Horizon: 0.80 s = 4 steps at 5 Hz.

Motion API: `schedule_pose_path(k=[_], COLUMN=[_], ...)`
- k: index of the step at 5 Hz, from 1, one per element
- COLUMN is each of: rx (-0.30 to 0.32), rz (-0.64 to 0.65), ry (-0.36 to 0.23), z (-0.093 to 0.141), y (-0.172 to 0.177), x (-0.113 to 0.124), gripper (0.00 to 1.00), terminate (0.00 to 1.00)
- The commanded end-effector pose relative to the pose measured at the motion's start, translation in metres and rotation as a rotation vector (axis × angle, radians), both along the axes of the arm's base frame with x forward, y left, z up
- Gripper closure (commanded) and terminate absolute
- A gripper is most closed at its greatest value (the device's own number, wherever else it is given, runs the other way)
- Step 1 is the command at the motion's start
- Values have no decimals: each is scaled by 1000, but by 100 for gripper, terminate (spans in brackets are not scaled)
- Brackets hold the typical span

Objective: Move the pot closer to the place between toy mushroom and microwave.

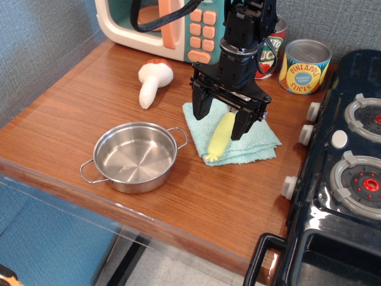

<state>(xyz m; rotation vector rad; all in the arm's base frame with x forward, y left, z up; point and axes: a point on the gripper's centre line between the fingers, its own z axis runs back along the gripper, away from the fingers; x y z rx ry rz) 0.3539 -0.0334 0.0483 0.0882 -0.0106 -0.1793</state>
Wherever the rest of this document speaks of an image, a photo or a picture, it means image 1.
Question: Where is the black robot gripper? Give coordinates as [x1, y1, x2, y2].
[190, 39, 271, 141]

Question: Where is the silver metal pot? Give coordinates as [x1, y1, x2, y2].
[80, 122, 189, 194]

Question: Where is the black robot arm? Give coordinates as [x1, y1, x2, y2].
[191, 1, 278, 141]

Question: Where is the teal toy microwave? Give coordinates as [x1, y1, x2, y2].
[95, 0, 224, 65]

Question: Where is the light blue folded cloth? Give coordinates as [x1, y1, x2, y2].
[183, 100, 282, 166]

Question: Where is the tomato sauce can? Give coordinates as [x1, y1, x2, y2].
[255, 14, 288, 80]

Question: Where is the white and brown toy mushroom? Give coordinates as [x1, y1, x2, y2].
[138, 58, 174, 110]

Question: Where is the white stove knob middle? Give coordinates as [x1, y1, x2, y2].
[298, 125, 314, 146]

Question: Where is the white stove knob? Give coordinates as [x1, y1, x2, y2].
[298, 125, 314, 146]
[281, 176, 298, 200]
[307, 102, 321, 123]

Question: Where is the white stove knob top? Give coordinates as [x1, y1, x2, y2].
[307, 102, 321, 123]

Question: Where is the pineapple slices can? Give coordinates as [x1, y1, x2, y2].
[279, 39, 332, 95]

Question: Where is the white stove knob bottom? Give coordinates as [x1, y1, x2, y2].
[281, 176, 298, 200]

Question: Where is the black toy stove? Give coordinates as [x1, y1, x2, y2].
[244, 49, 380, 285]

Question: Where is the spoon with yellow handle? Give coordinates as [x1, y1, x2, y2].
[204, 108, 236, 163]

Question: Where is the black cable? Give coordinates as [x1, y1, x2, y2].
[130, 0, 206, 33]

